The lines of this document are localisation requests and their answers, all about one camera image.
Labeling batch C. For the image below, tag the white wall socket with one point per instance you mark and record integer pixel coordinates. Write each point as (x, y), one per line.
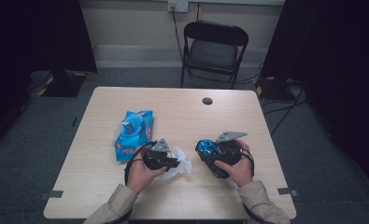
(178, 5)

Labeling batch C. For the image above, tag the blue toy car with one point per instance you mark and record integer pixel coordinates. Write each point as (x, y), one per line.
(207, 147)

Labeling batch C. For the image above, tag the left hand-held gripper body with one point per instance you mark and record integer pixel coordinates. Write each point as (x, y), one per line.
(157, 160)

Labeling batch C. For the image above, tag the person's left hand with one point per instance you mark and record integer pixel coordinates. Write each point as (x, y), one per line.
(140, 175)

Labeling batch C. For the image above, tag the white wet wipe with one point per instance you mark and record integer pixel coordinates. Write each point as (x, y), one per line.
(183, 165)

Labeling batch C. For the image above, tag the black stand base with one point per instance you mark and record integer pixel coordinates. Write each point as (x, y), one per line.
(63, 85)

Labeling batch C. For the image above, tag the small black floor object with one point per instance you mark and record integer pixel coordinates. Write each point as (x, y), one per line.
(74, 121)

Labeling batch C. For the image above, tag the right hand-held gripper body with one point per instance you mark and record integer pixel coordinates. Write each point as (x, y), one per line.
(230, 154)

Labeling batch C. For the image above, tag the grey tape strip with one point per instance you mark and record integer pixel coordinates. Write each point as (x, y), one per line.
(53, 194)
(286, 191)

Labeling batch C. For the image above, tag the person's right hand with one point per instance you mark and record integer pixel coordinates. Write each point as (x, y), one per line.
(243, 172)

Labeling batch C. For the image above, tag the blue wet wipes packet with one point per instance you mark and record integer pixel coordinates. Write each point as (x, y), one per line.
(134, 137)

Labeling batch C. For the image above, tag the black floor box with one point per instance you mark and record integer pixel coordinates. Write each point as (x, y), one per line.
(274, 90)

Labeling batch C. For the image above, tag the dark curtain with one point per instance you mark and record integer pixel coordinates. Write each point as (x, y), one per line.
(337, 62)
(32, 37)

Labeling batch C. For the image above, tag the black folding chair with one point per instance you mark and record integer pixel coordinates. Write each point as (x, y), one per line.
(213, 54)

